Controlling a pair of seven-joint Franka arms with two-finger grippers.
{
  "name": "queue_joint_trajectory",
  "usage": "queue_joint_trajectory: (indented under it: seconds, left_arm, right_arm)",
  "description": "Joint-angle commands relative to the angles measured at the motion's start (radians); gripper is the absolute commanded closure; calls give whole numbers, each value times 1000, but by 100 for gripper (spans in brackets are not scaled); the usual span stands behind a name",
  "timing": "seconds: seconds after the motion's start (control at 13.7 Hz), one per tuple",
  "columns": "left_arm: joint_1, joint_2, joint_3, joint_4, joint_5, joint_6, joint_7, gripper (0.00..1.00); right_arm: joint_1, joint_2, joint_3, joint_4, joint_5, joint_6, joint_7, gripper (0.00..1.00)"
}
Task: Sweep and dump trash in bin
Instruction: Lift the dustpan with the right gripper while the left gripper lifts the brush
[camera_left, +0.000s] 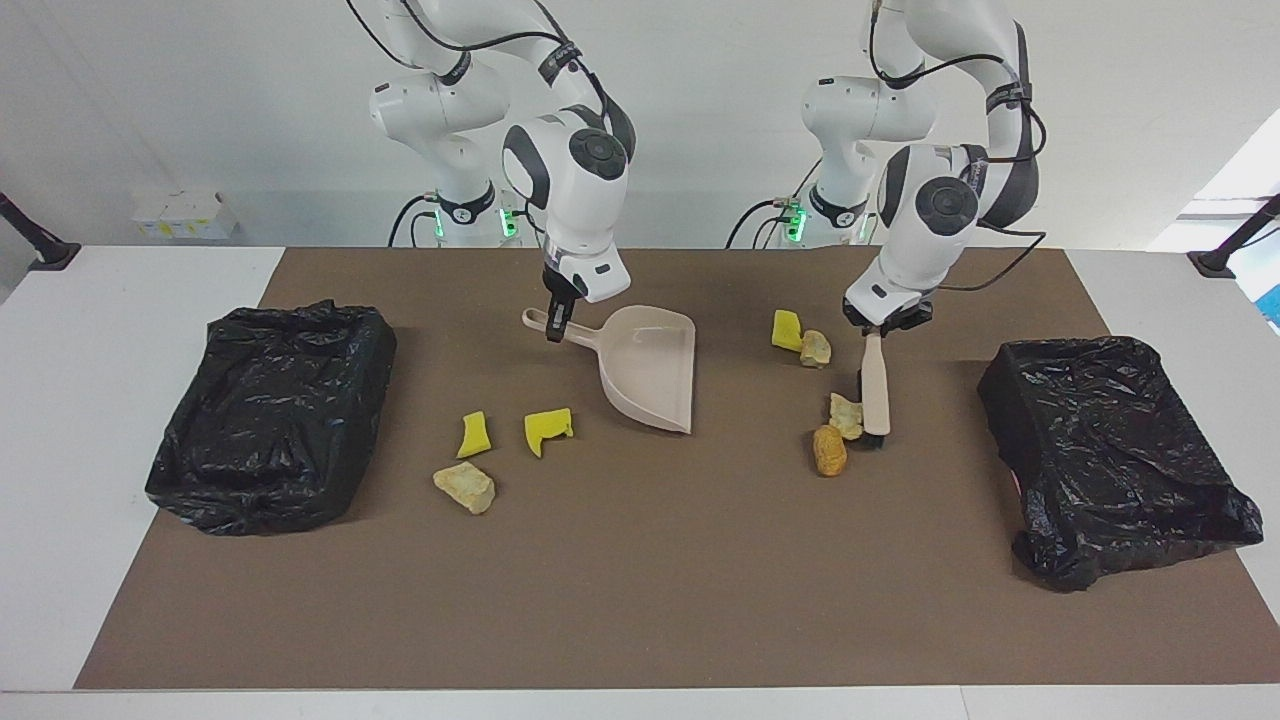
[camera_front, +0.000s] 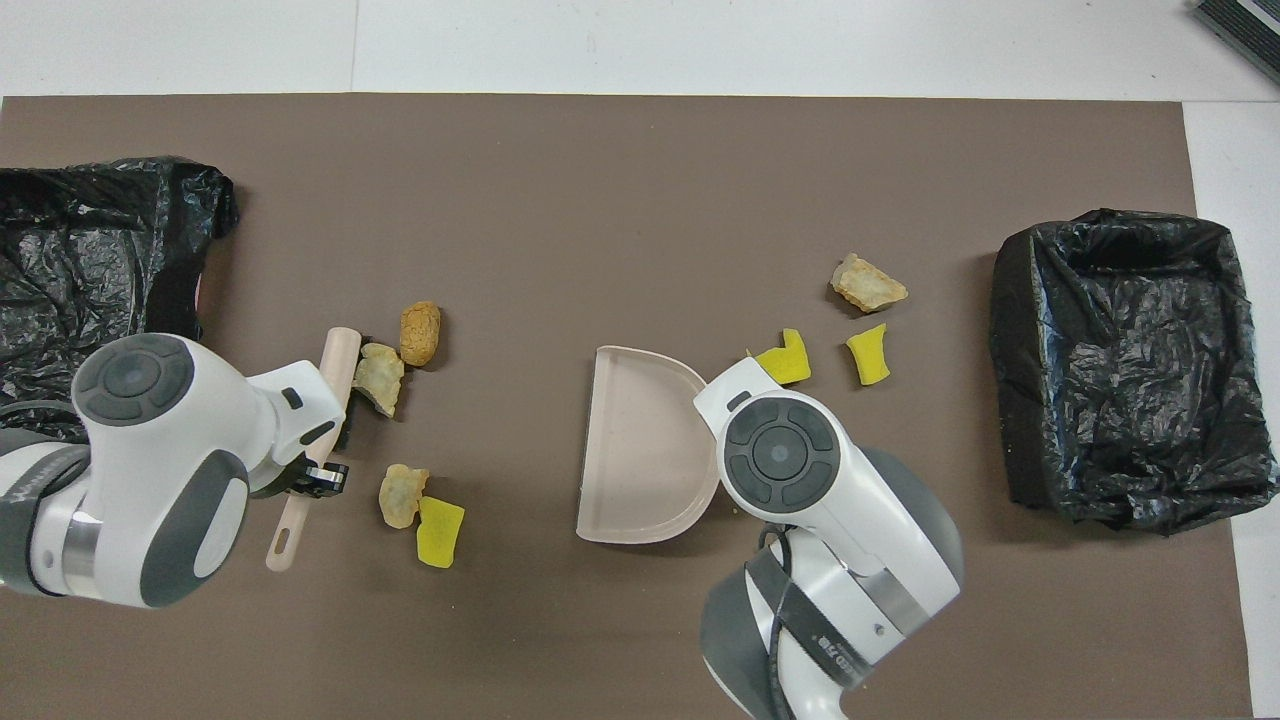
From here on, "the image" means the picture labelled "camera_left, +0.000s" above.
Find beige hand brush black bristles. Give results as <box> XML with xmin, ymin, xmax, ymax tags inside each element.
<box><xmin>858</xmin><ymin>328</ymin><xmax>893</xmax><ymax>448</ymax></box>

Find beige plastic dustpan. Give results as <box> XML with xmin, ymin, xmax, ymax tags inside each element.
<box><xmin>521</xmin><ymin>305</ymin><xmax>698</xmax><ymax>436</ymax></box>

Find notched yellow sponge piece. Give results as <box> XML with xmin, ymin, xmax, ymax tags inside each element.
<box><xmin>524</xmin><ymin>408</ymin><xmax>575</xmax><ymax>459</ymax></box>

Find brown round bread roll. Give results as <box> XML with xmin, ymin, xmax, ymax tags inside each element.
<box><xmin>812</xmin><ymin>424</ymin><xmax>849</xmax><ymax>477</ymax></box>

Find curved yellow sponge piece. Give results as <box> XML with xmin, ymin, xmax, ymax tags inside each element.
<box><xmin>456</xmin><ymin>410</ymin><xmax>493</xmax><ymax>460</ymax></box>

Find large pale bread chunk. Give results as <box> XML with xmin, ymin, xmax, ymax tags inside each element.
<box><xmin>432</xmin><ymin>461</ymin><xmax>497</xmax><ymax>516</ymax></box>

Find black bag lined bin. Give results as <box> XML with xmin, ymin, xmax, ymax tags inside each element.
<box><xmin>977</xmin><ymin>335</ymin><xmax>1265</xmax><ymax>593</ymax></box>
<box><xmin>145</xmin><ymin>299</ymin><xmax>398</xmax><ymax>537</ymax></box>

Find black clamp stand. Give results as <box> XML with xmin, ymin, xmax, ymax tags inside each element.
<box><xmin>0</xmin><ymin>192</ymin><xmax>82</xmax><ymax>272</ymax></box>
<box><xmin>1187</xmin><ymin>193</ymin><xmax>1280</xmax><ymax>279</ymax></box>

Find brown table mat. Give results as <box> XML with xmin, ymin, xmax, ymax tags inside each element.
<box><xmin>74</xmin><ymin>247</ymin><xmax>1280</xmax><ymax>691</ymax></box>

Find white cardboard boxes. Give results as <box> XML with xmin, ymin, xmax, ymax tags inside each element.
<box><xmin>132</xmin><ymin>190</ymin><xmax>239</xmax><ymax>241</ymax></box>

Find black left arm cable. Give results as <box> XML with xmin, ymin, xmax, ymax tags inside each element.
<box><xmin>868</xmin><ymin>0</ymin><xmax>1048</xmax><ymax>293</ymax></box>

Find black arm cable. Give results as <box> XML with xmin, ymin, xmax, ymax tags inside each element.
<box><xmin>868</xmin><ymin>0</ymin><xmax>1048</xmax><ymax>293</ymax></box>
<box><xmin>345</xmin><ymin>0</ymin><xmax>638</xmax><ymax>161</ymax></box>

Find black base cable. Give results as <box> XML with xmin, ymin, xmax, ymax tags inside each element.
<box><xmin>388</xmin><ymin>193</ymin><xmax>441</xmax><ymax>248</ymax></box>
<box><xmin>726</xmin><ymin>155</ymin><xmax>826</xmax><ymax>248</ymax></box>

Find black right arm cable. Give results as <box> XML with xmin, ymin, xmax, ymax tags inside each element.
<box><xmin>345</xmin><ymin>0</ymin><xmax>638</xmax><ymax>161</ymax></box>

